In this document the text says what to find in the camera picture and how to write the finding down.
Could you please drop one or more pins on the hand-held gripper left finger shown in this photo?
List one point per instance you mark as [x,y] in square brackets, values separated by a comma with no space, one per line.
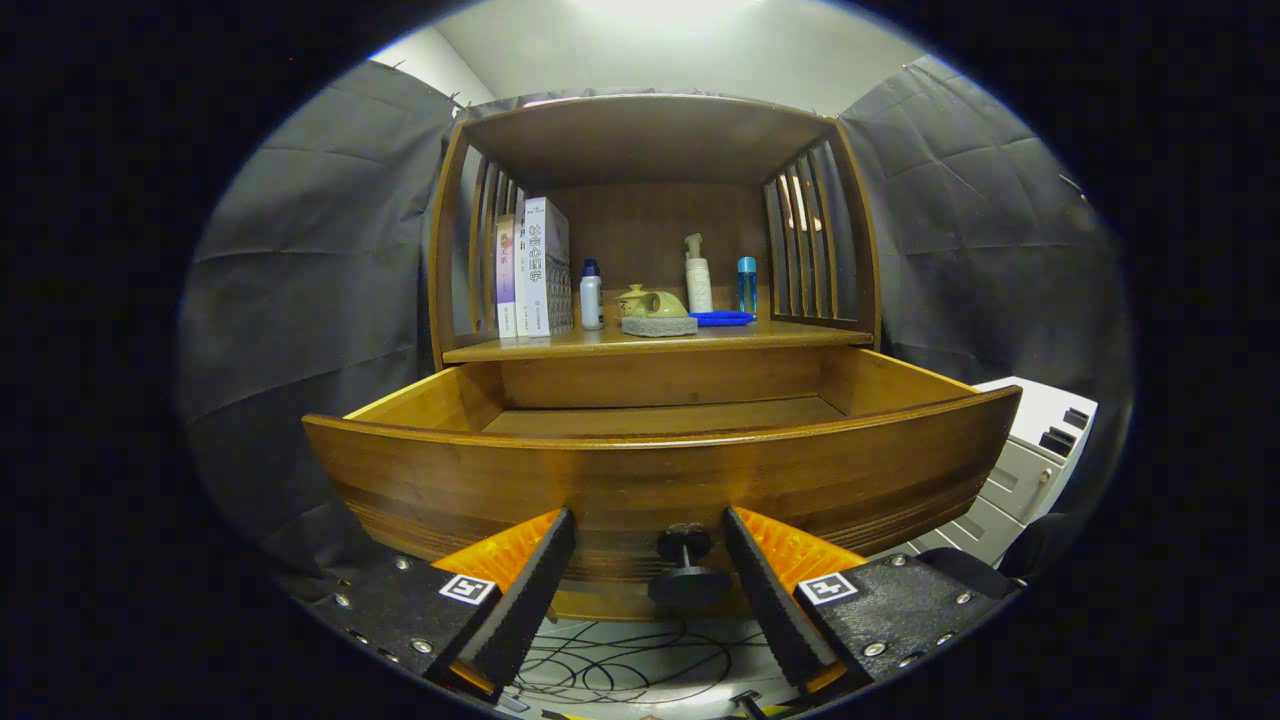
[528,600]

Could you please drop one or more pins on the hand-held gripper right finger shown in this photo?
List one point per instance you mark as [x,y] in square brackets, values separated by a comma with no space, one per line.
[772,600]

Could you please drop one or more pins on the wooden drawer with black knob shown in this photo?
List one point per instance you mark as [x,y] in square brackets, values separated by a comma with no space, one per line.
[650,480]

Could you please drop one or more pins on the wooden countertop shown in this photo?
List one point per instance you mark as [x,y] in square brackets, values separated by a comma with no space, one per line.
[600,345]

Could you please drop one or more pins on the white filing cabinet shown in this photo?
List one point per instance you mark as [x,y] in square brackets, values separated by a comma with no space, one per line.
[1020,460]

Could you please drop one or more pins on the blue folded cloth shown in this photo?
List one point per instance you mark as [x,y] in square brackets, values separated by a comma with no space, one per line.
[725,318]

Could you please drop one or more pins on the white bottle with blue cap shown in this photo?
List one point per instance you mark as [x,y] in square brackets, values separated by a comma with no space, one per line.
[591,300]

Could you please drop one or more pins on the clear blue bottle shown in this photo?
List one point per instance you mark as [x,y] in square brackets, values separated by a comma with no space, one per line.
[747,290]

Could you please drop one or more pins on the yellow lidded teacup with saucer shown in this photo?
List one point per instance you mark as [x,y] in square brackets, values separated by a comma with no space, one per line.
[630,297]

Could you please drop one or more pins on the white pump bottle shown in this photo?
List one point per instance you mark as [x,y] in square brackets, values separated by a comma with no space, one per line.
[698,285]

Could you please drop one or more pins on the purple book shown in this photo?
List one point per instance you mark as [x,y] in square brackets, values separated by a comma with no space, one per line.
[505,270]

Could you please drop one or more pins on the thick white book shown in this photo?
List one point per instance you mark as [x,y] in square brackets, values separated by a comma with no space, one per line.
[545,265]

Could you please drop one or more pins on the black backdrop cloth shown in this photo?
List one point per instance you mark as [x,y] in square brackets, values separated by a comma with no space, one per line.
[300,300]

